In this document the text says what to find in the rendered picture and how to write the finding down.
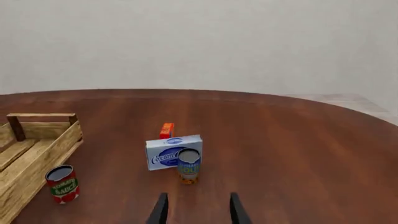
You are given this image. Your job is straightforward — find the tomato sauce tin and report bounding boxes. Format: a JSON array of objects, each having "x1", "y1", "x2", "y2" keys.
[{"x1": 45, "y1": 164, "x2": 80, "y2": 205}]

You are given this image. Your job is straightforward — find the alphabet soup tin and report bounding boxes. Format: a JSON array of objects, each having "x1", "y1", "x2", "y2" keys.
[{"x1": 177, "y1": 147, "x2": 201, "y2": 186}]

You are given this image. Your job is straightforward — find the wooden slat tray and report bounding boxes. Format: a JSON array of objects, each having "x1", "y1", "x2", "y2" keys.
[{"x1": 0, "y1": 113, "x2": 84, "y2": 224}]

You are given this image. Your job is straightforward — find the orange food box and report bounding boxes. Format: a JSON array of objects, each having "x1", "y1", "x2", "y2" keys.
[{"x1": 159, "y1": 123, "x2": 175, "y2": 140}]

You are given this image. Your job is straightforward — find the blue cream cheese box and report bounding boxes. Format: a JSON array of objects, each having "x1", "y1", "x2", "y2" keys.
[{"x1": 146, "y1": 134, "x2": 203, "y2": 172}]

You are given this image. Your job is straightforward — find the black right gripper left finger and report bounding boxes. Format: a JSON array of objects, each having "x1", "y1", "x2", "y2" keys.
[{"x1": 145, "y1": 192, "x2": 169, "y2": 224}]

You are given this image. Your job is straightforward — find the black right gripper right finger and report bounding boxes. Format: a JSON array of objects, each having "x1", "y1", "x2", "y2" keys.
[{"x1": 229, "y1": 192, "x2": 252, "y2": 224}]

